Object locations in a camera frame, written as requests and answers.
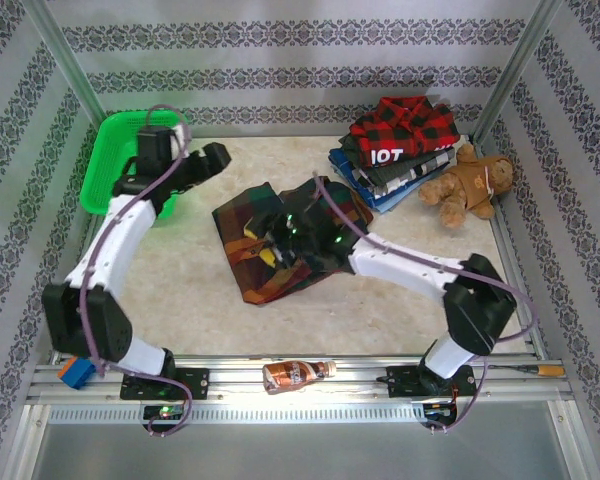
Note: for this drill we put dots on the multicolour plaid long sleeve shirt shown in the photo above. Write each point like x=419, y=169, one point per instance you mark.
x=245, y=270

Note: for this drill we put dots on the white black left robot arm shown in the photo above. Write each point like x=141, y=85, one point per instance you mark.
x=110, y=245

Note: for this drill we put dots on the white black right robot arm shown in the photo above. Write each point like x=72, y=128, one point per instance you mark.
x=410, y=270

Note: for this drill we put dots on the green plastic basket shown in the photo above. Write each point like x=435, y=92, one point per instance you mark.
x=105, y=165

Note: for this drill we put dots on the blue checked shirt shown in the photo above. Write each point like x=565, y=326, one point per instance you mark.
x=342, y=167

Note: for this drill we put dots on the light blue shirt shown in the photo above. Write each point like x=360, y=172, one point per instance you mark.
x=395, y=200

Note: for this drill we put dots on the black shirt with white letters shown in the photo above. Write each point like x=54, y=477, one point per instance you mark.
x=387, y=152

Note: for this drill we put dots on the brown drink bottle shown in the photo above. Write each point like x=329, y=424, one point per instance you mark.
x=292, y=376

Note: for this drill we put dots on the grey white plaid shirt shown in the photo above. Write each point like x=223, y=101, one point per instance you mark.
x=415, y=170

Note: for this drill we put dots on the red black plaid shirt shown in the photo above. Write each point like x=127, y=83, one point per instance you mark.
x=415, y=125

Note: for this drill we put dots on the brown teddy bear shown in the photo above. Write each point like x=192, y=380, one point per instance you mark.
x=470, y=185

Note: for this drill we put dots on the small controller board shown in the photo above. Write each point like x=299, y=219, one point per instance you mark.
x=164, y=411
x=437, y=410

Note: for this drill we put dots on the blue orange toy block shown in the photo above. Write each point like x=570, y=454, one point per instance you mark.
x=77, y=372

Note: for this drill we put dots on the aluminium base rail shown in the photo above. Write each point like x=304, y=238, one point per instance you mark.
x=240, y=395

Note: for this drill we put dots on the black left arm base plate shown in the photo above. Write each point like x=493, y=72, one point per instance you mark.
x=195, y=382

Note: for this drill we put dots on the aluminium frame post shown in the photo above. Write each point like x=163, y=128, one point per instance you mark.
x=62, y=55
x=517, y=70

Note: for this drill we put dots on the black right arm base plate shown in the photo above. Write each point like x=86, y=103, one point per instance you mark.
x=405, y=382

